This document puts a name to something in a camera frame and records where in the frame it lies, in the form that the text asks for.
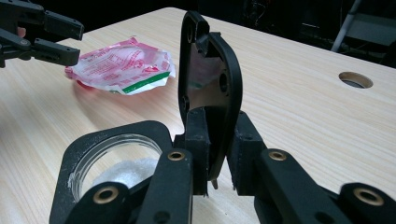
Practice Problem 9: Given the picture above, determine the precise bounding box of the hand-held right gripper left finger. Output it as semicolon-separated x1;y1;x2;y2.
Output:
173;106;210;196

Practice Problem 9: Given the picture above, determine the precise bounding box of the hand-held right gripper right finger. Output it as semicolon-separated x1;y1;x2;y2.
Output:
226;111;268;196

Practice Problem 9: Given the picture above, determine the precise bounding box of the pink and white plastic bag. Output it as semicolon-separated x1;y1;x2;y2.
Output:
64;36;177;96

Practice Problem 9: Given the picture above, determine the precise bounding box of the white desk leg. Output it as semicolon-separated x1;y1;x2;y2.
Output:
330;0;364;53

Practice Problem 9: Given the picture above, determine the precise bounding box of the glass jar with black lid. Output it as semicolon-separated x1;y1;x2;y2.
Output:
49;10;244;224

